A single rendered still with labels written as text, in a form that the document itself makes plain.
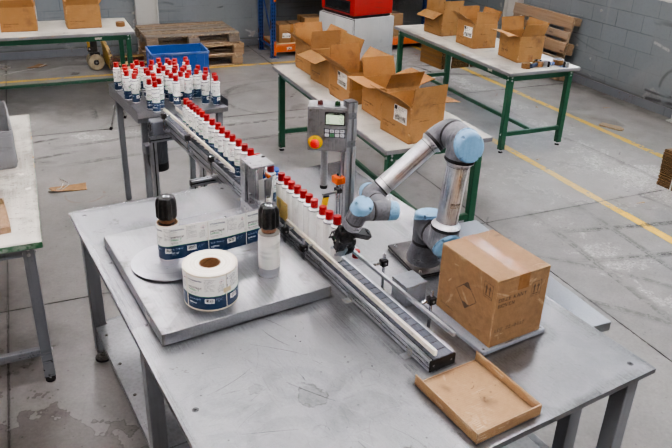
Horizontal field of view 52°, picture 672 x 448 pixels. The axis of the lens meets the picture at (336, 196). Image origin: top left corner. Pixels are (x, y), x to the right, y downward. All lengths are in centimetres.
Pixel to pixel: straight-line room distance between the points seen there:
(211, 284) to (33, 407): 145
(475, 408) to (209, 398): 83
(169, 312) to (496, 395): 116
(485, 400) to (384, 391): 32
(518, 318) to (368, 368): 56
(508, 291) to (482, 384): 32
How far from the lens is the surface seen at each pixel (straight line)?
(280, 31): 986
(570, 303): 288
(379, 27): 832
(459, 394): 232
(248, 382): 231
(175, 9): 1021
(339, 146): 283
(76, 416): 357
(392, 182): 267
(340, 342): 248
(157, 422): 286
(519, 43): 679
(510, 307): 246
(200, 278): 249
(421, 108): 440
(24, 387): 382
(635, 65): 887
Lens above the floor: 231
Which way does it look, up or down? 25 degrees down
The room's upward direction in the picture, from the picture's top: 2 degrees clockwise
